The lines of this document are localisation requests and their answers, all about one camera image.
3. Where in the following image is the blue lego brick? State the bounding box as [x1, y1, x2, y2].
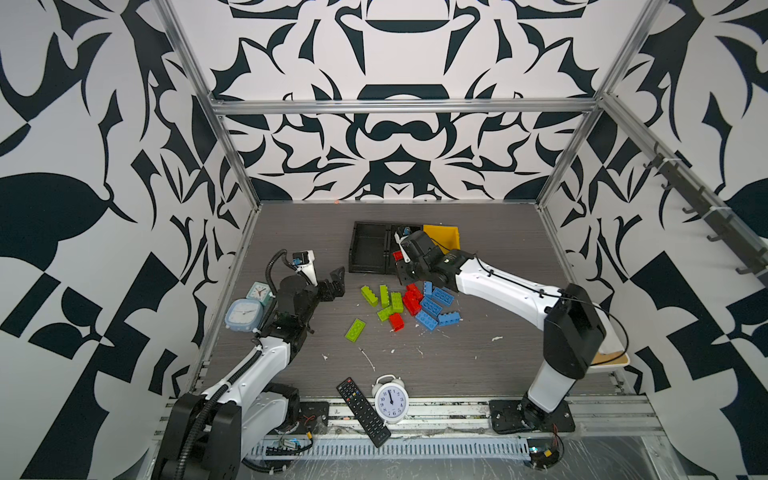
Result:
[437, 312, 461, 327]
[415, 310, 438, 331]
[420, 297, 442, 318]
[431, 287, 455, 307]

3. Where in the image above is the small red lego brick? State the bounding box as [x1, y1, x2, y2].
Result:
[388, 313, 405, 332]

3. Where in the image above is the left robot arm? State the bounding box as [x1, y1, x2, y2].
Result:
[151, 267, 346, 479]

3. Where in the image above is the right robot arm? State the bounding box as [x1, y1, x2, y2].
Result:
[396, 231, 606, 417]

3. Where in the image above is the yellow bin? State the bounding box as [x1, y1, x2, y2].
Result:
[423, 224, 461, 253]

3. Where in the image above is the small green square clock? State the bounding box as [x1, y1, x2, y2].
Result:
[246, 282, 274, 307]

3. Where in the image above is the green lego brick left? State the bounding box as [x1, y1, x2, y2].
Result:
[361, 286, 379, 307]

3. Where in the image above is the red lego brick cluster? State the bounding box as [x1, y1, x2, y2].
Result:
[402, 283, 424, 317]

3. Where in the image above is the black middle bin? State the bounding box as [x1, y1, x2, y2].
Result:
[389, 223, 422, 241]

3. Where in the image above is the black bin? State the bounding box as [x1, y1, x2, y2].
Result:
[389, 223, 422, 241]
[348, 221, 391, 275]

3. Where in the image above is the green lego brick right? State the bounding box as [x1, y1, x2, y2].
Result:
[390, 292, 404, 314]

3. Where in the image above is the green lego brick upright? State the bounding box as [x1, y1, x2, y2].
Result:
[379, 285, 391, 308]

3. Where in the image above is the lone green lego brick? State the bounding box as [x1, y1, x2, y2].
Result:
[345, 319, 366, 343]

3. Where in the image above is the black left bin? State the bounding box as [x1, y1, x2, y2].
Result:
[348, 221, 391, 275]

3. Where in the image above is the blue square clock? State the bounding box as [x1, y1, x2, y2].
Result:
[225, 299, 264, 333]

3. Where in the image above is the white twin-bell alarm clock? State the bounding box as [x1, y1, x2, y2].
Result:
[372, 374, 410, 425]

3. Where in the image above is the black remote control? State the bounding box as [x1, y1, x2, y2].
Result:
[336, 377, 391, 448]

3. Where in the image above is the white wooden-top tray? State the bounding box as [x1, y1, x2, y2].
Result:
[588, 310, 630, 373]

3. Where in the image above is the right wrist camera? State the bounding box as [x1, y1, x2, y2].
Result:
[393, 230, 410, 263]

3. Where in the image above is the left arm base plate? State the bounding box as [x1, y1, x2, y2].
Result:
[269, 401, 330, 437]

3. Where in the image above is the white cable duct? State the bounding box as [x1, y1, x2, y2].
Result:
[248, 437, 531, 461]

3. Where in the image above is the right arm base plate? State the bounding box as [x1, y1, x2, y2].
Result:
[488, 397, 576, 435]

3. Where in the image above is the wall hook rail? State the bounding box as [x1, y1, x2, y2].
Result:
[644, 143, 768, 277]

